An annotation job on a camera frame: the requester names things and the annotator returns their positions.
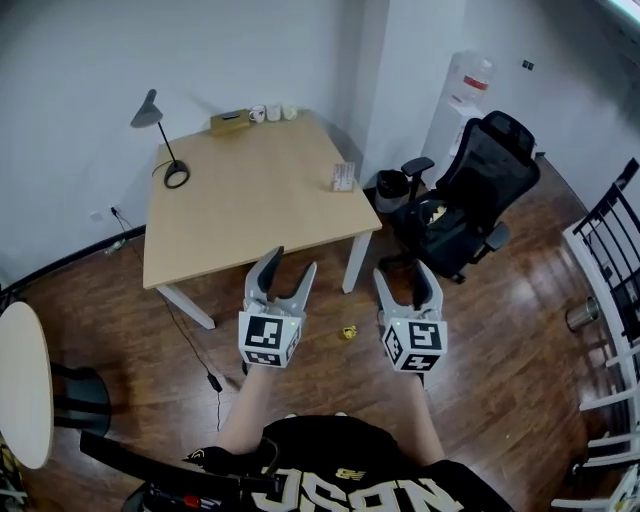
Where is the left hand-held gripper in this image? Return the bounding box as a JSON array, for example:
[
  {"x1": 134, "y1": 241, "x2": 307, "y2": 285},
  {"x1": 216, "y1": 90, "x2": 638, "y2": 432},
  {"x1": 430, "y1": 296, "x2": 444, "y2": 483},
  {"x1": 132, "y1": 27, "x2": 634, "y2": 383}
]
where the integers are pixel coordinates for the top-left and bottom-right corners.
[{"x1": 238, "y1": 245, "x2": 319, "y2": 371}]

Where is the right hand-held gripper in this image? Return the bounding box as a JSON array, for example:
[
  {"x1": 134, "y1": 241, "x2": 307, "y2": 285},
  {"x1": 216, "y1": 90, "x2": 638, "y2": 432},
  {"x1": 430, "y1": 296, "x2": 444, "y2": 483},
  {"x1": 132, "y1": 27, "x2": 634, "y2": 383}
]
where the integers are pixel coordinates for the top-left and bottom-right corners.
[{"x1": 372, "y1": 259, "x2": 449, "y2": 374}]

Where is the person's left forearm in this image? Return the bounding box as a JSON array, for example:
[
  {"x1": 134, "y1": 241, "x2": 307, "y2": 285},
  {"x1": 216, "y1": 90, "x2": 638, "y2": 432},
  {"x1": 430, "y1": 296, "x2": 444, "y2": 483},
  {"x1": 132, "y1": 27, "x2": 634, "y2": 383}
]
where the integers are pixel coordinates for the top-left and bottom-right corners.
[{"x1": 214, "y1": 363, "x2": 281, "y2": 451}]

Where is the person's right forearm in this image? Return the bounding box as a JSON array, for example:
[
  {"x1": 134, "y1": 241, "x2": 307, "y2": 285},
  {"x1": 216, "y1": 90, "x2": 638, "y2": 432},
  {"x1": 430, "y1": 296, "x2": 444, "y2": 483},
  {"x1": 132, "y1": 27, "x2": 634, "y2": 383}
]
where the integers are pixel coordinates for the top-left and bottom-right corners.
[{"x1": 394, "y1": 372, "x2": 447, "y2": 464}]

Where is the white table leg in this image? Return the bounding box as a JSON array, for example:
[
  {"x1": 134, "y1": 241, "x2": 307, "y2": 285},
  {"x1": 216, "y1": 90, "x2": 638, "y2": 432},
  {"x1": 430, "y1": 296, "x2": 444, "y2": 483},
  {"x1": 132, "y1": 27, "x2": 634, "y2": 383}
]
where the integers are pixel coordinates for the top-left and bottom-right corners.
[
  {"x1": 341, "y1": 231, "x2": 374, "y2": 295},
  {"x1": 156, "y1": 283, "x2": 217, "y2": 331}
]

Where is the black trash bin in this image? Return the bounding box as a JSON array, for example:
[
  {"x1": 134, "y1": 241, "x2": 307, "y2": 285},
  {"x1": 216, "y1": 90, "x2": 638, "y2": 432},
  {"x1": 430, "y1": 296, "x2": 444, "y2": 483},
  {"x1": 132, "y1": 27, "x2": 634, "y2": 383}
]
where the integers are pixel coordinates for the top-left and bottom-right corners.
[{"x1": 374, "y1": 169, "x2": 411, "y2": 214}]

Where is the black mesh office chair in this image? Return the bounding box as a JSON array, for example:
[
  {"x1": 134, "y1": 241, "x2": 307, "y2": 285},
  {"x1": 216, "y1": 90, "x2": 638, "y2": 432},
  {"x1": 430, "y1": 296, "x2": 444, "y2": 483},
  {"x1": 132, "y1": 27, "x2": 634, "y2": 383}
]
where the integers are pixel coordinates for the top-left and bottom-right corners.
[{"x1": 377, "y1": 110, "x2": 543, "y2": 286}]

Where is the grey desk lamp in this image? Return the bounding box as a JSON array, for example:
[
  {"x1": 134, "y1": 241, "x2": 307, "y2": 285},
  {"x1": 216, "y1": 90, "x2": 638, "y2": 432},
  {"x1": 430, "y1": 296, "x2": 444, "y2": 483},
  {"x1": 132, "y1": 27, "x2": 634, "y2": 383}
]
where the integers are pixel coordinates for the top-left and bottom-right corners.
[{"x1": 129, "y1": 88, "x2": 192, "y2": 190}]

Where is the white water dispenser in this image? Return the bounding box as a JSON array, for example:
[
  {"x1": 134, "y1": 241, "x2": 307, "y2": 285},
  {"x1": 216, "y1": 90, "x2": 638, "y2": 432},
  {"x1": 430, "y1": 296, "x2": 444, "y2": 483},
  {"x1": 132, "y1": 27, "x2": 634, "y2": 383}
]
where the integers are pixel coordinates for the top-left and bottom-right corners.
[{"x1": 421, "y1": 98, "x2": 485, "y2": 190}]

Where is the wooden tissue box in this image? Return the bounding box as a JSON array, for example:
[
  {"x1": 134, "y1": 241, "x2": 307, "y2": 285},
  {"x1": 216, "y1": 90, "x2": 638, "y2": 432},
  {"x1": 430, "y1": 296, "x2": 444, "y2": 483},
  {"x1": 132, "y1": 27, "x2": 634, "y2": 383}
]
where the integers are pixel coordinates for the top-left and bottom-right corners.
[{"x1": 209, "y1": 108, "x2": 252, "y2": 137}]

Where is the metal cup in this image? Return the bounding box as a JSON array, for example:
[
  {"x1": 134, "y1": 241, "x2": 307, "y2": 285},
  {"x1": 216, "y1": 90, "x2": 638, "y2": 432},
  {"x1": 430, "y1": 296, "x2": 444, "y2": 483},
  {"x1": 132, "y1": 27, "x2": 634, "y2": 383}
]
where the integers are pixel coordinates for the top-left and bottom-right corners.
[{"x1": 564, "y1": 295, "x2": 601, "y2": 333}]

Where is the person's black printed shirt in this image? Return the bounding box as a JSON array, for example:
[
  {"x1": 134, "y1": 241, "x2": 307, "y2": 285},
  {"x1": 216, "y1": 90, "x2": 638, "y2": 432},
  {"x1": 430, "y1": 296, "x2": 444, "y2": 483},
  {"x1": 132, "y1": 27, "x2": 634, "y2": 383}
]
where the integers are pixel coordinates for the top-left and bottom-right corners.
[{"x1": 181, "y1": 414, "x2": 514, "y2": 512}]

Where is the white metal rack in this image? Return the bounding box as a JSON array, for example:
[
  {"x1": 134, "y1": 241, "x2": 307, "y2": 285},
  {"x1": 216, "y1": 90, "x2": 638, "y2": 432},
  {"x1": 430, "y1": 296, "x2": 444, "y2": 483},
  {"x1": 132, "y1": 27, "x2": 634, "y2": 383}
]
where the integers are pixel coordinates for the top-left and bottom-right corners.
[{"x1": 549, "y1": 215, "x2": 640, "y2": 512}]

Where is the black metal rack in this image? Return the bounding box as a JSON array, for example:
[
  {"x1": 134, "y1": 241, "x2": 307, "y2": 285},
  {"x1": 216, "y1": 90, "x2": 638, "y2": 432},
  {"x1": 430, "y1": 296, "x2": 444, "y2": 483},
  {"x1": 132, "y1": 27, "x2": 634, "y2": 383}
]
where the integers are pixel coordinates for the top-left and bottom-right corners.
[{"x1": 572, "y1": 157, "x2": 640, "y2": 346}]

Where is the clear water bottle red label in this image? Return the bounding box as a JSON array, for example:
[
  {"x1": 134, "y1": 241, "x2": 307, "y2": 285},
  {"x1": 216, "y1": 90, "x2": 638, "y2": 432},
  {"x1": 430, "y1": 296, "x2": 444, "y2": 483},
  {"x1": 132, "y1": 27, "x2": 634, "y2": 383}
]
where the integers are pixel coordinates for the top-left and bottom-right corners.
[{"x1": 446, "y1": 49, "x2": 497, "y2": 109}]

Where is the black stool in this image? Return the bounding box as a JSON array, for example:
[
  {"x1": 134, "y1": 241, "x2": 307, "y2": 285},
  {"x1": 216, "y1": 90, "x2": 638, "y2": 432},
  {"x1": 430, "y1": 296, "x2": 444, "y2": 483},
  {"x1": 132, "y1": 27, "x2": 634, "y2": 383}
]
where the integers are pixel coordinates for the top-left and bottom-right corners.
[{"x1": 49, "y1": 362, "x2": 114, "y2": 445}]

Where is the round white table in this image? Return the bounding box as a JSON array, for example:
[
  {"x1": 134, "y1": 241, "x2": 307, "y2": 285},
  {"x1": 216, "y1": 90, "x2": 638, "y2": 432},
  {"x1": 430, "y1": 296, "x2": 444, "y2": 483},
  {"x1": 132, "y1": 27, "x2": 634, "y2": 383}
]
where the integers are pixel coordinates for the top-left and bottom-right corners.
[{"x1": 0, "y1": 300, "x2": 56, "y2": 471}]

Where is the black lamp cable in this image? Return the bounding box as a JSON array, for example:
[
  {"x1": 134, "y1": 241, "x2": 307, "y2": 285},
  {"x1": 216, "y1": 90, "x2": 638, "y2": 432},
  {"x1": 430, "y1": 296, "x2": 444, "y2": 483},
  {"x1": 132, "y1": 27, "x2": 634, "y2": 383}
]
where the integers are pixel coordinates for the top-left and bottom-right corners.
[{"x1": 151, "y1": 160, "x2": 225, "y2": 432}]

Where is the black strap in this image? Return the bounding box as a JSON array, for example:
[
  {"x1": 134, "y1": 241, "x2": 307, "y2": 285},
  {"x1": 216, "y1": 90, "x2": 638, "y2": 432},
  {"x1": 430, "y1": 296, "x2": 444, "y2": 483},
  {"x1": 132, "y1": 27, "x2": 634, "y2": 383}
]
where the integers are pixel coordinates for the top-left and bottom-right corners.
[{"x1": 79, "y1": 429, "x2": 282, "y2": 501}]

